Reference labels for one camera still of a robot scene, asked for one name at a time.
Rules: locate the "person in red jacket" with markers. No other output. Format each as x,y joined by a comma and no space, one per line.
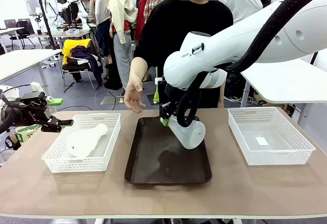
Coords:
140,4

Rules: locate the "green and white cardboard box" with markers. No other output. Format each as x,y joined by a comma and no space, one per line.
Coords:
25,134

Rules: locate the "white perforated plastic basket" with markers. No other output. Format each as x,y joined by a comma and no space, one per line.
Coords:
84,162

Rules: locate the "white background desk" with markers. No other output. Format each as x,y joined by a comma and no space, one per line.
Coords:
7,30

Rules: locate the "dark purple garment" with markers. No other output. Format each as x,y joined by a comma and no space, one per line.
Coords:
87,54

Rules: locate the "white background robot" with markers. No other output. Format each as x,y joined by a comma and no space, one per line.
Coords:
71,9

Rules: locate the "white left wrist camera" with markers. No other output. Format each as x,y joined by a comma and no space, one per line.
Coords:
35,87

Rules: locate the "yellow garment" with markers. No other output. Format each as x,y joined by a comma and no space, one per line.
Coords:
70,46

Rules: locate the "grey mannequin base plate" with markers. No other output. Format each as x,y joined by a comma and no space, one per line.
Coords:
151,100
110,100

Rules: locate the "person's right hand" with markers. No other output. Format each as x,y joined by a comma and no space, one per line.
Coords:
132,96

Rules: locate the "whiteboard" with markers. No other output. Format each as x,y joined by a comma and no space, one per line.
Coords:
32,1

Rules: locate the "black metal chair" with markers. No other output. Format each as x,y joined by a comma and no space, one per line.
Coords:
76,68

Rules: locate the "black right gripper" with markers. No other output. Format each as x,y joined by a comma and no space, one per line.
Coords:
168,98

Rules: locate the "black office chair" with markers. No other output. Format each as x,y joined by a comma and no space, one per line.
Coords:
24,31

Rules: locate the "mannequin with white tank top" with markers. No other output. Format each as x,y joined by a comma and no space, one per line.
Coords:
101,9

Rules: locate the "mannequin with white shirt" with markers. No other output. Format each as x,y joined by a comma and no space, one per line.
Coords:
242,4

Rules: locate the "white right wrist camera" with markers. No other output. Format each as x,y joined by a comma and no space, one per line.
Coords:
158,80

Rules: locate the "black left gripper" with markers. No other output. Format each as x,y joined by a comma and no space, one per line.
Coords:
35,109

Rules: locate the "mannequin with cream jacket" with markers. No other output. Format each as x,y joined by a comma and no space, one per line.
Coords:
122,9

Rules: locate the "person in black sweater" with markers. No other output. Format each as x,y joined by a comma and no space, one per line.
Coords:
166,29

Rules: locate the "black tripod stand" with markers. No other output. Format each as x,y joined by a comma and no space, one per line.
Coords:
46,22

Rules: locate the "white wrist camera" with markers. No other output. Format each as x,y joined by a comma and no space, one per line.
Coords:
158,80
35,87

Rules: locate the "white perforated basket with label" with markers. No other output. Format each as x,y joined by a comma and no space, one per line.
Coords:
281,158

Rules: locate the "translucent white conical flask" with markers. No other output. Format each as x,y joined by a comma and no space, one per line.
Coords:
81,144
191,137

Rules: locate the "person's left forearm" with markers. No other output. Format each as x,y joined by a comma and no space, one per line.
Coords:
221,96

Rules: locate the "black slanted pole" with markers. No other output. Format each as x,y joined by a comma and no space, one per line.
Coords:
314,58

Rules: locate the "dark brown plastic tray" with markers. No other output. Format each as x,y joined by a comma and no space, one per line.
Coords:
153,162

